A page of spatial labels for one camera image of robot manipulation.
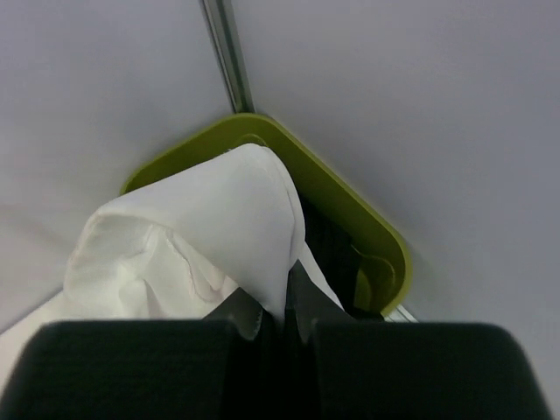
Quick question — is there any green plastic basket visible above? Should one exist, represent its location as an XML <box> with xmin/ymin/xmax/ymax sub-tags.
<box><xmin>120</xmin><ymin>113</ymin><xmax>412</xmax><ymax>317</ymax></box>

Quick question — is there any black shirt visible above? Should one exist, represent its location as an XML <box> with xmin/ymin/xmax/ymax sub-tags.
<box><xmin>300</xmin><ymin>197</ymin><xmax>383</xmax><ymax>322</ymax></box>

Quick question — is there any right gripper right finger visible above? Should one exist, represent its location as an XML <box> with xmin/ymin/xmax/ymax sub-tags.
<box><xmin>285</xmin><ymin>264</ymin><xmax>552</xmax><ymax>419</ymax></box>

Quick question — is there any white shirt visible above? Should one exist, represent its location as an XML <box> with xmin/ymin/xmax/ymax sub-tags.
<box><xmin>63</xmin><ymin>143</ymin><xmax>334</xmax><ymax>320</ymax></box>

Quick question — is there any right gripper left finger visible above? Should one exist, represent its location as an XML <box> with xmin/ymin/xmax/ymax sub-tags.
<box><xmin>1</xmin><ymin>290</ymin><xmax>275</xmax><ymax>419</ymax></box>

